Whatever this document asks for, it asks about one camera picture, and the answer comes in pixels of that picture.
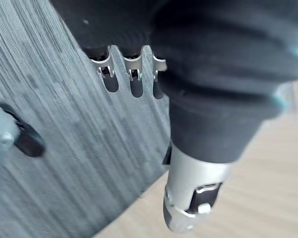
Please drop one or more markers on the grey striped floor rug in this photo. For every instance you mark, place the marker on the grey striped floor rug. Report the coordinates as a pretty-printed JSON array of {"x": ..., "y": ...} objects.
[{"x": 77, "y": 148}]

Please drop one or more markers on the left robot hand black cloth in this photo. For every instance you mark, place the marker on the left robot hand black cloth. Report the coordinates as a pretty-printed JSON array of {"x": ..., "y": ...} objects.
[{"x": 213, "y": 74}]

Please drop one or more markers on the silver robot leg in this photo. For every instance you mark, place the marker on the silver robot leg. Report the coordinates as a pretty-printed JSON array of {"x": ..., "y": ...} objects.
[{"x": 1, "y": 126}]

